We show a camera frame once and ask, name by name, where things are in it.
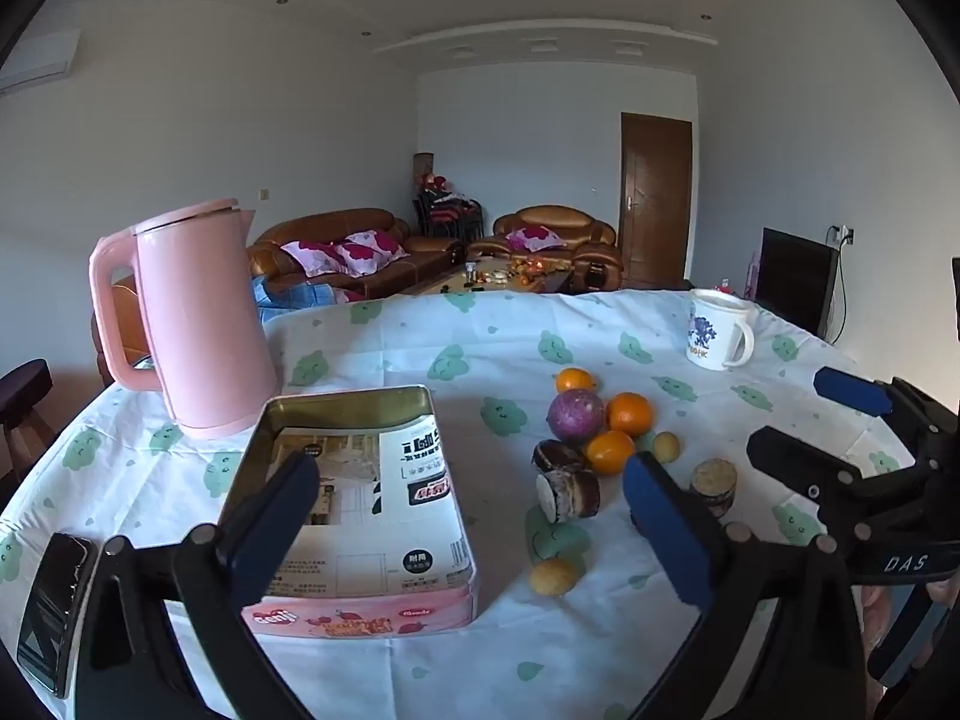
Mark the long brown leather sofa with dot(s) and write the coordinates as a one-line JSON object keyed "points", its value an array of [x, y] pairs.
{"points": [[367, 251]]}

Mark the white cartoon mug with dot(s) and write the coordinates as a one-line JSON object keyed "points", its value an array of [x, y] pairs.
{"points": [[720, 334]]}

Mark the brown wooden door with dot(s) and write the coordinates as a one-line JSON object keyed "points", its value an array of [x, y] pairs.
{"points": [[657, 182]]}

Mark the small orange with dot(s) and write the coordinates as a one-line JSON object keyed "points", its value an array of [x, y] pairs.
{"points": [[574, 378]]}

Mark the pink metal tin box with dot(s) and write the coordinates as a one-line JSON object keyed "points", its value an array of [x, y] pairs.
{"points": [[384, 550]]}

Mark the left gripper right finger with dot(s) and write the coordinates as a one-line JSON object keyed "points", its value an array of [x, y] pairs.
{"points": [[718, 569]]}

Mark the small yellow-green longan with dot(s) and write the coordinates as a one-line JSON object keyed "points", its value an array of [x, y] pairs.
{"points": [[666, 447]]}

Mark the purple passion fruit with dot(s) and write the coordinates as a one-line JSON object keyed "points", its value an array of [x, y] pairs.
{"points": [[576, 415]]}

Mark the black television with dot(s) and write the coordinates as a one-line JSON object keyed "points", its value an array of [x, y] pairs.
{"points": [[796, 279]]}

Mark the orange wooden chair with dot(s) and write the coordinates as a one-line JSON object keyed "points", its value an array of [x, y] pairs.
{"points": [[136, 349]]}

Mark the right hand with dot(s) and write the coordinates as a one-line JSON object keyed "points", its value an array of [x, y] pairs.
{"points": [[902, 626]]}

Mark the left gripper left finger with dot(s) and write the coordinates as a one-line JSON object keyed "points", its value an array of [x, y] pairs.
{"points": [[221, 569]]}

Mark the blue clothes pile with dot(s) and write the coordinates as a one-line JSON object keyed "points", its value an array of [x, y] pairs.
{"points": [[274, 301]]}

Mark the coffee table with items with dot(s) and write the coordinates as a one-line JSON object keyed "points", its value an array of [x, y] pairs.
{"points": [[532, 275]]}

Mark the black smartphone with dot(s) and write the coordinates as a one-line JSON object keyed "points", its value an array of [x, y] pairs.
{"points": [[53, 608]]}

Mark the dark round stool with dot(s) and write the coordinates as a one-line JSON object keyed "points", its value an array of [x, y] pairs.
{"points": [[22, 390]]}

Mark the stacked chairs in corner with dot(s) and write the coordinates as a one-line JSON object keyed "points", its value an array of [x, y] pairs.
{"points": [[443, 213]]}

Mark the brown leather armchair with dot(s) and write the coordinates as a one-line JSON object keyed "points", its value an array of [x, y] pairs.
{"points": [[557, 235]]}

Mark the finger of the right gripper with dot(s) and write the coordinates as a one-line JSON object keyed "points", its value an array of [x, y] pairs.
{"points": [[817, 475], [903, 407]]}

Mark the yellow fruit front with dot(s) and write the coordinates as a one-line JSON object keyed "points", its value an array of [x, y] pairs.
{"points": [[554, 576]]}

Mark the pink electric kettle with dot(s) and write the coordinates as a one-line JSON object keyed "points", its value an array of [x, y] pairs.
{"points": [[208, 349]]}

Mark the wall air conditioner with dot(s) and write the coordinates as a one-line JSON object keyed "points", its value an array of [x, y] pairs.
{"points": [[39, 60]]}

